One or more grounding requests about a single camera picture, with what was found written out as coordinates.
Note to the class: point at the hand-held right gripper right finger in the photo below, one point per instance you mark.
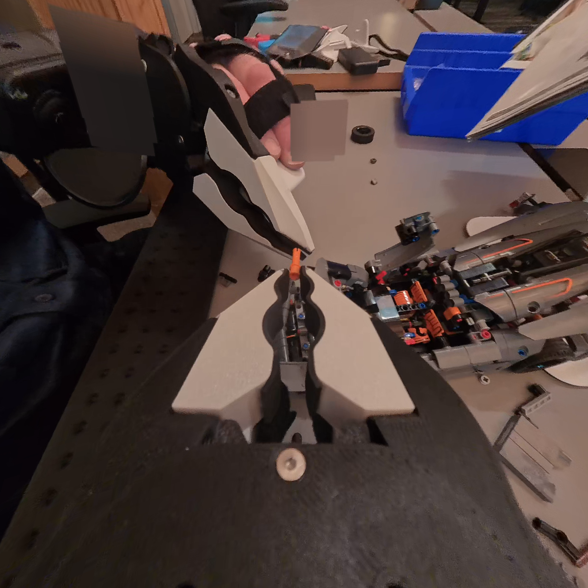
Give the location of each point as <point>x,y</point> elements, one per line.
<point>367,367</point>

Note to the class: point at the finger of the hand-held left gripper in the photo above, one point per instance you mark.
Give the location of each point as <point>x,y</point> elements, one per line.
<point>216,202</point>
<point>280,193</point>

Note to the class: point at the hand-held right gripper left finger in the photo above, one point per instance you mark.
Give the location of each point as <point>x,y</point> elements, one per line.
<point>216,367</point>

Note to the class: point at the lego subassembly with orange pin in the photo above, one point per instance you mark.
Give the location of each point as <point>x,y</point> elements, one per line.
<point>294,374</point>

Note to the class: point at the grey orange lego car model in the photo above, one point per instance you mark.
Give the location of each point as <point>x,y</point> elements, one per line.
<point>459,321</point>

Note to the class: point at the black lego axle pin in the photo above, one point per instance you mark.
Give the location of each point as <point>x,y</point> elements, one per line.
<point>227,277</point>

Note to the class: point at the black lego clip piece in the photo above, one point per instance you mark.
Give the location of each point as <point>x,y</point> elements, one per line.
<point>264,274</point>

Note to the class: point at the grey lego panel assembly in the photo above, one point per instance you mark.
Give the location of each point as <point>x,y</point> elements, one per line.
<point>528,459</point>

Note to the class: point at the lego instruction booklet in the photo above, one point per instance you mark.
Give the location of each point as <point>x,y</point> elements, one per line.
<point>542,78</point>

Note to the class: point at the person's left hand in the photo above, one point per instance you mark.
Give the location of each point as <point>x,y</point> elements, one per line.
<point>278,142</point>

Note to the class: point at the black office chair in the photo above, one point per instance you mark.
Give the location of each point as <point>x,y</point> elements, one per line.
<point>229,18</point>
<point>92,183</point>

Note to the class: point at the red and blue tool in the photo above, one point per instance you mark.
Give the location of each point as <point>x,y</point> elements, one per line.
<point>259,41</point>

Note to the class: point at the black rubber tyre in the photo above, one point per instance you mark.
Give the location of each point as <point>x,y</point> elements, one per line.
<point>353,135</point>

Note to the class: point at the wooden cabinet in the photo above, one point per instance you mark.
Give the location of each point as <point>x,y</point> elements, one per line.
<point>138,13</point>

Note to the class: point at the dark handheld device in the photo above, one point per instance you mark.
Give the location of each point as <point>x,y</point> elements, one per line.
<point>298,39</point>

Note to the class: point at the white plastic part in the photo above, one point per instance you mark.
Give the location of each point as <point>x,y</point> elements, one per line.
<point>335,41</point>

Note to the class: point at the black power adapter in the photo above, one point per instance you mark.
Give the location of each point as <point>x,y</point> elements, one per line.
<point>358,59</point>

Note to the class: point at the blue storage bin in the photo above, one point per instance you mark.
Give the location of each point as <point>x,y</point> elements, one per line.
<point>436,105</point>
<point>459,43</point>

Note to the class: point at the black connector with brown pin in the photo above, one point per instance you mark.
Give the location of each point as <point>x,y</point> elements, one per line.
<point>556,537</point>

